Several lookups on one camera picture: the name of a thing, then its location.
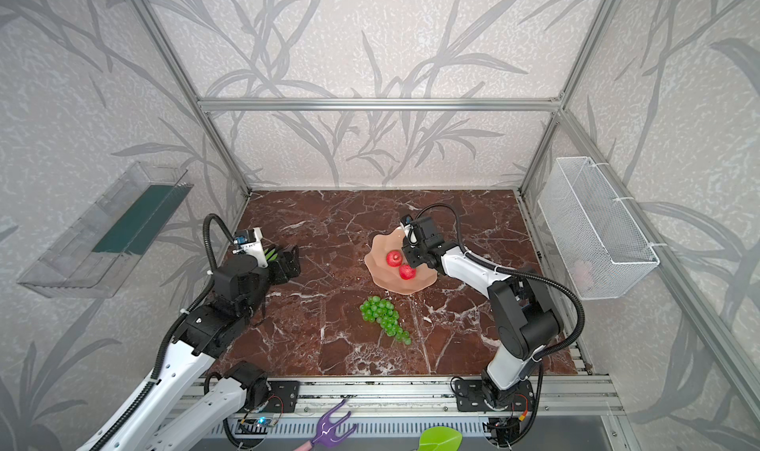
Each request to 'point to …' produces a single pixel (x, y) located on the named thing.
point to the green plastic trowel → (440, 438)
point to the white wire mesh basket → (601, 246)
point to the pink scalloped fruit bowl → (390, 276)
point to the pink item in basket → (584, 277)
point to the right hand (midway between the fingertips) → (413, 238)
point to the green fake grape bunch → (377, 310)
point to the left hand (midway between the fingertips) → (286, 241)
